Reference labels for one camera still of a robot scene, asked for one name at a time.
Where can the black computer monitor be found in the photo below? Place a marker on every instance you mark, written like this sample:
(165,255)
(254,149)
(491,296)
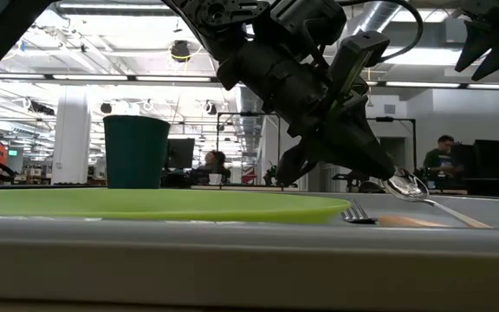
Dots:
(487,158)
(181,154)

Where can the lime green plate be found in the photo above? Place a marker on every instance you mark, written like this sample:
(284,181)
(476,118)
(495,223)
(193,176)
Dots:
(145,206)

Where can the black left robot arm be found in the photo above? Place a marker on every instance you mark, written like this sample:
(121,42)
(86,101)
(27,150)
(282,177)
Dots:
(223,21)

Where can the white pillar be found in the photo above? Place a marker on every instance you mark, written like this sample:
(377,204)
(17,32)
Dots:
(71,138)

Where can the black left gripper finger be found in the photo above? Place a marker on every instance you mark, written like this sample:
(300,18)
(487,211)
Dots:
(349,147)
(293,167)

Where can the black ceiling dome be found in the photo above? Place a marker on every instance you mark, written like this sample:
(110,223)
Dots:
(180,50)

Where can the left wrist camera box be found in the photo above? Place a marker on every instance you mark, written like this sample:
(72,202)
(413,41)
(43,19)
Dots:
(355,52)

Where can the dark green cup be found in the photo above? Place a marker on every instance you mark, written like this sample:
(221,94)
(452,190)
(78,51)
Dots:
(136,151)

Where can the white cup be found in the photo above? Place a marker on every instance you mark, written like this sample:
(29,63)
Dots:
(215,178)

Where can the silver ventilation duct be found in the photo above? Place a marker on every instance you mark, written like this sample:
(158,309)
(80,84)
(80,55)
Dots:
(251,121)
(375,17)

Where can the green sign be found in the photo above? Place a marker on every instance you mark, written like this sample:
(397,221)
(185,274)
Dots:
(12,152)

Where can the black metal station frame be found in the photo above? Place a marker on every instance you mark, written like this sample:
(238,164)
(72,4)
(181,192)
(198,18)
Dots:
(414,143)
(217,138)

